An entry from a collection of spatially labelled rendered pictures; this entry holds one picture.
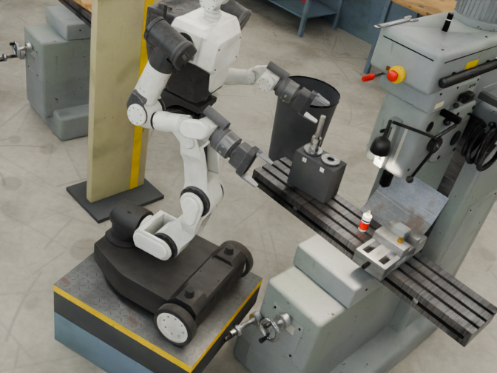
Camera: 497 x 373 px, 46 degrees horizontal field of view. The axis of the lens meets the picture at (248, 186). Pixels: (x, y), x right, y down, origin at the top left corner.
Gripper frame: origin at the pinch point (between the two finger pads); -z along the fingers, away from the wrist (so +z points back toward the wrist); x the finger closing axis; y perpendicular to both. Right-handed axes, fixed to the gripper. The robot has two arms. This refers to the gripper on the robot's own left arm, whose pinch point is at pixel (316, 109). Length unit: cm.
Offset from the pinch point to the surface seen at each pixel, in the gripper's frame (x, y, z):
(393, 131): 16.2, -7.8, -28.7
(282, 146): -150, 151, 5
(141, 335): -104, -71, 9
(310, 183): -43.5, 9.5, -17.2
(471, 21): 55, 22, -29
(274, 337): -69, -56, -38
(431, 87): 44, -17, -28
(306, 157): -33.8, 12.5, -8.6
